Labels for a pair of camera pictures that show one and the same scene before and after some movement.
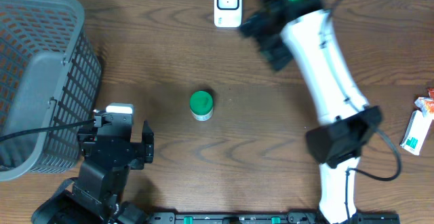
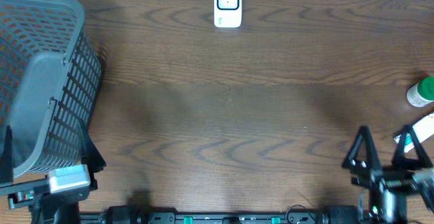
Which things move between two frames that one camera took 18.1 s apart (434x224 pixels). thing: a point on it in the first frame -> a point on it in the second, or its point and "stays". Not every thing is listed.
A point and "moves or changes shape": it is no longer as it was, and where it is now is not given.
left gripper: [144, 153] -> [41, 191]
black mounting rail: [272, 218] stays
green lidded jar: [201, 104] -> [422, 94]
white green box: [416, 132] moves or changes shape
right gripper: [277, 55] -> [392, 178]
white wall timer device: [228, 4] stays
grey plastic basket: [50, 75] stays
